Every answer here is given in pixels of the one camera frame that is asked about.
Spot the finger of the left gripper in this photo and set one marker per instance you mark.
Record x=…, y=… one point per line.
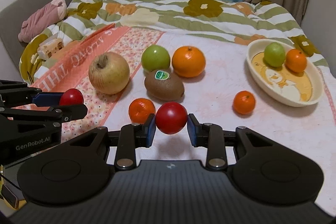
x=20, y=119
x=25, y=96

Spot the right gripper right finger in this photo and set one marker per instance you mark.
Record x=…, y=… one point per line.
x=211, y=137

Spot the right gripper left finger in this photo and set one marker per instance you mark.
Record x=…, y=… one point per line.
x=133, y=136

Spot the red cherry tomato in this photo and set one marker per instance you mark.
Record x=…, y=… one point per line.
x=71, y=97
x=170, y=118

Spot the small mandarin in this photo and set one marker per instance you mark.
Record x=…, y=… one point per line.
x=140, y=109
x=244, y=102

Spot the brown kiwi with sticker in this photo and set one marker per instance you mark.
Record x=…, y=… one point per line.
x=164, y=85

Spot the large yellow-red apple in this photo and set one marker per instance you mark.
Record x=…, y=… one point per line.
x=109, y=73

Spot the large orange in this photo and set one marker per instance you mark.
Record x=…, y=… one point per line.
x=188, y=61

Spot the large green apple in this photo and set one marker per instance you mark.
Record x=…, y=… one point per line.
x=155, y=57

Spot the small snack packet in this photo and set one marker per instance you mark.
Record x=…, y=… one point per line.
x=49, y=47

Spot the pink floral bed sheet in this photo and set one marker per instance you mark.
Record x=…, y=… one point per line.
x=307, y=130

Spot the grey headboard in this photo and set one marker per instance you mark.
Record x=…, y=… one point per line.
x=12, y=18

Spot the cream oval dish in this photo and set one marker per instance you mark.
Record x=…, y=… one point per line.
x=283, y=85

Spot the pink plush toy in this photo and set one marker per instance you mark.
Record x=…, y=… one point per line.
x=49, y=14

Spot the small green apple in dish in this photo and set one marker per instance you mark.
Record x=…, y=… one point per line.
x=274, y=54

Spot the small orange in dish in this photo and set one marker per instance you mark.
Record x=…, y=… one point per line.
x=296, y=61

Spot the floral striped duvet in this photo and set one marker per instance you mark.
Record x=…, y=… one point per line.
x=235, y=22

